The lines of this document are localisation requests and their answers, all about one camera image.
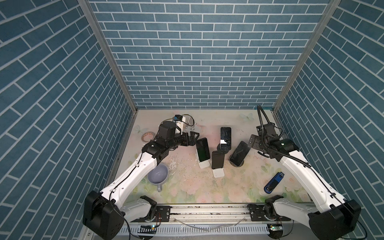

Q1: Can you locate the black phone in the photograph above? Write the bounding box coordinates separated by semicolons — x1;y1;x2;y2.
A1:
220;127;232;147
230;141;251;164
212;151;226;170
196;138;211;163

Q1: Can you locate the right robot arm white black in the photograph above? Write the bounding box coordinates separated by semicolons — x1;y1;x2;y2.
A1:
249;123;361;240

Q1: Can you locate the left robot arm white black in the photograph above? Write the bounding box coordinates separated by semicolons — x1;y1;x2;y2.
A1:
83;132;200;240

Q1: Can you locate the white phone stand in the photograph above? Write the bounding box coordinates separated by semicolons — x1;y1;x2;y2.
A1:
212;168;225;178
199;160;210;169

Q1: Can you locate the black round stand rear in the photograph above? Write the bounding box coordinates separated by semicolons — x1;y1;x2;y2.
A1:
217;144;232;154

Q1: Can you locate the white phone stand centre front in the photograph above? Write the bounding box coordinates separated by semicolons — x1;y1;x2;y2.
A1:
212;168;225;178

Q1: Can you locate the tape roll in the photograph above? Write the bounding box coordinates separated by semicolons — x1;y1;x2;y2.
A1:
141;132;156;143

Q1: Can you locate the lavender mug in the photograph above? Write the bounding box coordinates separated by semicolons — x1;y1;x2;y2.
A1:
147;164;169;192

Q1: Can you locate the blue stapler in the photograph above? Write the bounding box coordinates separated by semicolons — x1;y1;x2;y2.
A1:
264;172;285;194

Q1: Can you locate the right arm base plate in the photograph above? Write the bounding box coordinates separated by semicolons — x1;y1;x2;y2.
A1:
247;204;291;222

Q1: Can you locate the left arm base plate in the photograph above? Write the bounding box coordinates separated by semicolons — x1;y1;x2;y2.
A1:
133;205;171;223

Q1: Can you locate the aluminium rail at front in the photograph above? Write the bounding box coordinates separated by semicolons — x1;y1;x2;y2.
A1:
88;203;300;240

